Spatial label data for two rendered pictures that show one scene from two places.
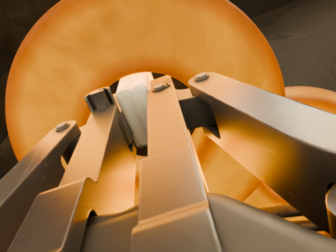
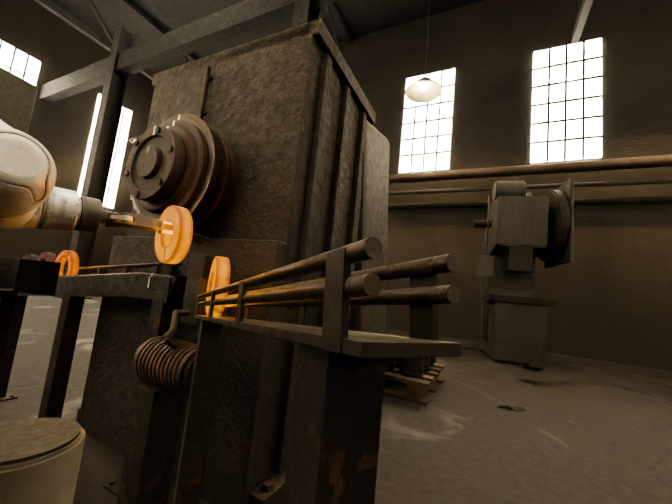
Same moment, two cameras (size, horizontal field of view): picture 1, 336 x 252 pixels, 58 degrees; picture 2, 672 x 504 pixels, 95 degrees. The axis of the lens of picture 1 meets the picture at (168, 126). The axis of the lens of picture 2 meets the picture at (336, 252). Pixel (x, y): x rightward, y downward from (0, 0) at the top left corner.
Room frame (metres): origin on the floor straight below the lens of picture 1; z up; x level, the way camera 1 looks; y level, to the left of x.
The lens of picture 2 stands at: (-0.26, -0.80, 0.73)
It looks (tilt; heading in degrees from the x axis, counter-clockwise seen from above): 7 degrees up; 34
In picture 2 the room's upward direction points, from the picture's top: 6 degrees clockwise
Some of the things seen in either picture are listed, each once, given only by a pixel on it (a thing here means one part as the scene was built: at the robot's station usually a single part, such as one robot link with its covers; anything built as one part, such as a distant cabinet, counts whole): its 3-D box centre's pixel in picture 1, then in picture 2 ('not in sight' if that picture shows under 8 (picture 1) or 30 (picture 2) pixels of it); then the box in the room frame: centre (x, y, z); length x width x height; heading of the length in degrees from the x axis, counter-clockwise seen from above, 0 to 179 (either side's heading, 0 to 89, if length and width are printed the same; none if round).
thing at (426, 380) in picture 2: not in sight; (369, 349); (2.33, 0.47, 0.22); 1.20 x 0.81 x 0.44; 96
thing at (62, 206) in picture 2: not in sight; (59, 209); (-0.06, 0.02, 0.83); 0.09 x 0.06 x 0.09; 86
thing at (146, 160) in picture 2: not in sight; (153, 164); (0.26, 0.39, 1.11); 0.28 x 0.06 x 0.28; 98
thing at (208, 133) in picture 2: not in sight; (177, 174); (0.36, 0.41, 1.11); 0.47 x 0.06 x 0.47; 98
